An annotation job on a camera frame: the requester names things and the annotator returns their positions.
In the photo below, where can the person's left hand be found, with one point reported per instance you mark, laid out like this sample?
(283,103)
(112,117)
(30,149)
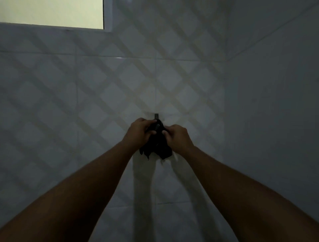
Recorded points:
(136,134)

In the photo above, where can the black cloth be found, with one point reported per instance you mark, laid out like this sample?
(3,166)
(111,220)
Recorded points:
(157,145)

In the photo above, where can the person's right forearm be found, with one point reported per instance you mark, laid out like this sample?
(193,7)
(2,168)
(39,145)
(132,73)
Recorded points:
(249,202)

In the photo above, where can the person's left thumb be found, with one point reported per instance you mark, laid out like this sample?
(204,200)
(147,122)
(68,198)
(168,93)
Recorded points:
(151,132)

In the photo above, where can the frosted window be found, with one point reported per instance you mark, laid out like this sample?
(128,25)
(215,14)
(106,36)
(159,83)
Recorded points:
(51,13)

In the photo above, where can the person's left forearm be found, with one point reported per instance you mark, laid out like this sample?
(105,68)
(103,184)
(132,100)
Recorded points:
(67,197)

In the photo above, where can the person's right thumb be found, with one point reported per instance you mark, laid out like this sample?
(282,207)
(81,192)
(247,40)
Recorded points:
(165,136)

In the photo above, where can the person's right hand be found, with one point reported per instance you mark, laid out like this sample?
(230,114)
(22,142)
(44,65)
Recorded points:
(179,139)

